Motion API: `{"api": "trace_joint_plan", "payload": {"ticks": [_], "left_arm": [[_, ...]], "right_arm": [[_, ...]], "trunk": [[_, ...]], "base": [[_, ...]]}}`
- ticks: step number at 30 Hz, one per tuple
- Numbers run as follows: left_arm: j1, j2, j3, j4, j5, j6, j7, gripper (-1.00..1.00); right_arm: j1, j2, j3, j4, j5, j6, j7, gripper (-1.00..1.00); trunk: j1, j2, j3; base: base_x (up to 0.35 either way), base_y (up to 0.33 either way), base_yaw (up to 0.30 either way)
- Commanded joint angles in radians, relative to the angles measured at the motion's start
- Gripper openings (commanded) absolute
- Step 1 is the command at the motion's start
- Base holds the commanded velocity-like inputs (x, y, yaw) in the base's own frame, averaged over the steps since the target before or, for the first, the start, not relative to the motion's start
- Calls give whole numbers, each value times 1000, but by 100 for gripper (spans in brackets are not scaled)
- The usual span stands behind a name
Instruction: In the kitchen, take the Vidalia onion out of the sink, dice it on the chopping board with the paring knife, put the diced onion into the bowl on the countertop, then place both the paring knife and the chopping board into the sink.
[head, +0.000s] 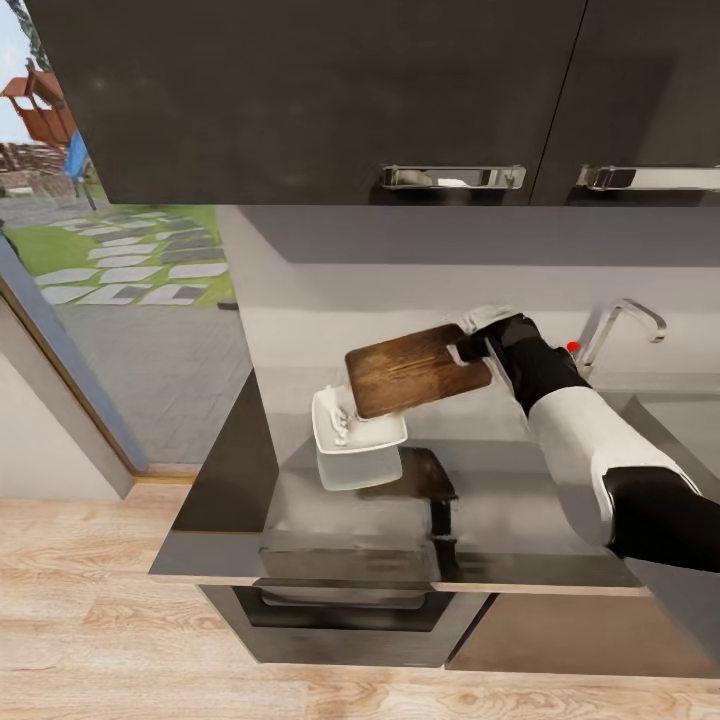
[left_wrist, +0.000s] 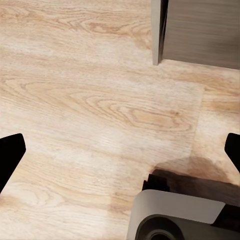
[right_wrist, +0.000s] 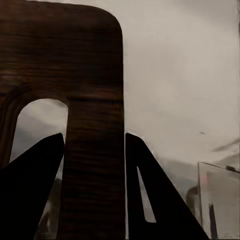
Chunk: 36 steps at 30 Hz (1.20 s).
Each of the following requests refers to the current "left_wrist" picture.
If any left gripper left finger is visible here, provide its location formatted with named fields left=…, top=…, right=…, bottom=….
left=0, top=133, right=26, bottom=193

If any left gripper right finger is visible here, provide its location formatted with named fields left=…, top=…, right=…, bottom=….
left=224, top=133, right=240, bottom=173

